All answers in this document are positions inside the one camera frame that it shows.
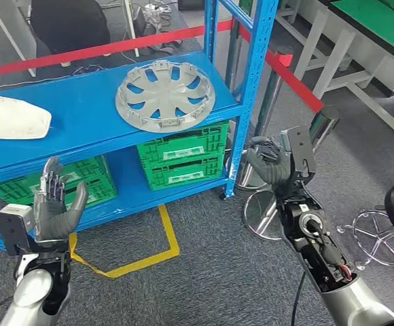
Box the black-capped chrome-base stanchion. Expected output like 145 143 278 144
244 105 340 240

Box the white power strip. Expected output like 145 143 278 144
144 2 172 14

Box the grey bag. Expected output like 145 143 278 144
132 6 184 57

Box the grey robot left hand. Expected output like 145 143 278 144
33 156 89 242

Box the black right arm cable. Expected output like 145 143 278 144
291 272 306 326

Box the green-topped white workbench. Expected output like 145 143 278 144
275 0 394 149

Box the silver plastic hubcap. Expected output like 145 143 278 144
115 59 216 134

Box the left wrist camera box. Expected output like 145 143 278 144
0 203 36 257

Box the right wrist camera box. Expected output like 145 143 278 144
280 126 317 187

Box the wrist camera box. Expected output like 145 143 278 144
0 203 36 257
280 126 317 187

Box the blue metal shelf rack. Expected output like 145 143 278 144
0 0 279 253

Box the black box appliance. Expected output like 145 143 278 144
178 0 205 12

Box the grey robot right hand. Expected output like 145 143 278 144
246 136 291 194

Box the person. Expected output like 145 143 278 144
30 0 111 69

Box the white plastic cover part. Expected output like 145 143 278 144
0 94 52 141

